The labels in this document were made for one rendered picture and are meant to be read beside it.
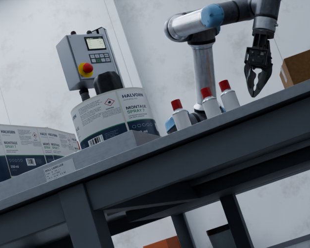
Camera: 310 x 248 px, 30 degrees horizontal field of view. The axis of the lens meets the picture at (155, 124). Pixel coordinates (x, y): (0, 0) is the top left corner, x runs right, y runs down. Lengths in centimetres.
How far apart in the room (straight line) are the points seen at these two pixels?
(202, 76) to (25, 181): 125
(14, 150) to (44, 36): 901
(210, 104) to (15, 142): 67
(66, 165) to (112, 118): 21
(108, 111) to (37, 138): 34
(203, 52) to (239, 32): 719
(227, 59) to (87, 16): 261
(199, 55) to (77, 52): 51
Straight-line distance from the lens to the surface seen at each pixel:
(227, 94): 188
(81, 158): 120
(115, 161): 109
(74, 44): 215
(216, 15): 190
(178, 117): 191
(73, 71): 213
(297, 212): 909
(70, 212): 116
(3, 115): 1058
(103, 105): 137
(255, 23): 189
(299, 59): 208
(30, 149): 159
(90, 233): 115
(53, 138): 171
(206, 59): 234
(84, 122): 139
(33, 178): 125
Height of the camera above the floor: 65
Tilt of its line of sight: 11 degrees up
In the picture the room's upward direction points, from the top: 18 degrees counter-clockwise
